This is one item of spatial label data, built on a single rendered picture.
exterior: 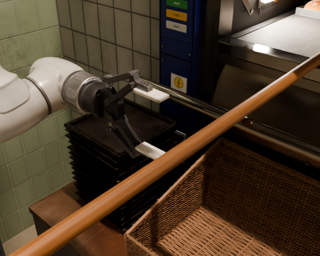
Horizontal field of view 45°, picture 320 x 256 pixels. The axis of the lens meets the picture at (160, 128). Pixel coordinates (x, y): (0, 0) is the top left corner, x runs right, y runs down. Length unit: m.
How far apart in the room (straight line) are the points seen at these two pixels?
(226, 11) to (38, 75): 0.64
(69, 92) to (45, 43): 1.05
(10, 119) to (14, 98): 0.04
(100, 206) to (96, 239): 0.81
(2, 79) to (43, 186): 1.41
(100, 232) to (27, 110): 0.65
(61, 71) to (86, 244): 0.66
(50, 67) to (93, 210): 0.46
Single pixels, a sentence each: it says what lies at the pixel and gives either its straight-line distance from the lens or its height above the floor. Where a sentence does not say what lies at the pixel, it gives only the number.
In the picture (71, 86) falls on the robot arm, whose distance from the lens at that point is 0.88.
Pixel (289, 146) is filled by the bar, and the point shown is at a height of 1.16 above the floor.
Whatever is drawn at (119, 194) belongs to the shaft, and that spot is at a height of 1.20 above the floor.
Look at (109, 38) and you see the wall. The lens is 1.66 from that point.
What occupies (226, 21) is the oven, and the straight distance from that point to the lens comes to 1.29.
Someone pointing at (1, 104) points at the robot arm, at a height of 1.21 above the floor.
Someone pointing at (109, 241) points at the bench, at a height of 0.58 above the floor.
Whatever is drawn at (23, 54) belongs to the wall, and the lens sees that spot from 1.87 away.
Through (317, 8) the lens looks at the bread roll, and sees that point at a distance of 1.63.
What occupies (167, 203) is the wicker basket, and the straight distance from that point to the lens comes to 1.26.
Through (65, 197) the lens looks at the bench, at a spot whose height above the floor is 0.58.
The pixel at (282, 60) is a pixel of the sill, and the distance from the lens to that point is 1.18.
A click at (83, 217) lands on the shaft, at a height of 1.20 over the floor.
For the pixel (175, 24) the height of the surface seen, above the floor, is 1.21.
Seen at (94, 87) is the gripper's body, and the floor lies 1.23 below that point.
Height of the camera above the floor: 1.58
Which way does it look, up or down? 31 degrees down
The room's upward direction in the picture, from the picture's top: straight up
